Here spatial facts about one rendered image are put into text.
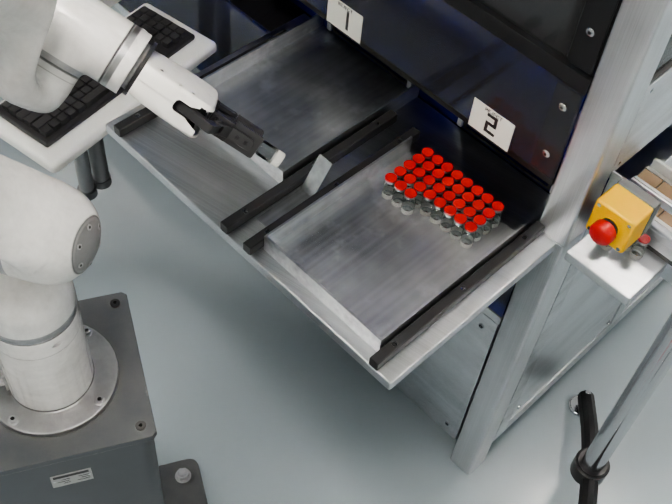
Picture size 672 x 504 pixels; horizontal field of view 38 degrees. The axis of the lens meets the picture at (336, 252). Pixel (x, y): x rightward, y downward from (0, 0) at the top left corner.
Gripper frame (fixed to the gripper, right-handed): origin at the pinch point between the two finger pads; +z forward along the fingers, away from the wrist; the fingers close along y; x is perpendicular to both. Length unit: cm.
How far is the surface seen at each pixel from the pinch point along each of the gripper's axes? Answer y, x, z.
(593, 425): -71, -32, 114
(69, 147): -53, -34, -18
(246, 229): -28.7, -20.7, 12.6
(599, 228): -15, 14, 54
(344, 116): -52, -1, 20
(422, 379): -72, -44, 74
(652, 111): -23, 32, 52
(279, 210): -32.1, -16.0, 15.9
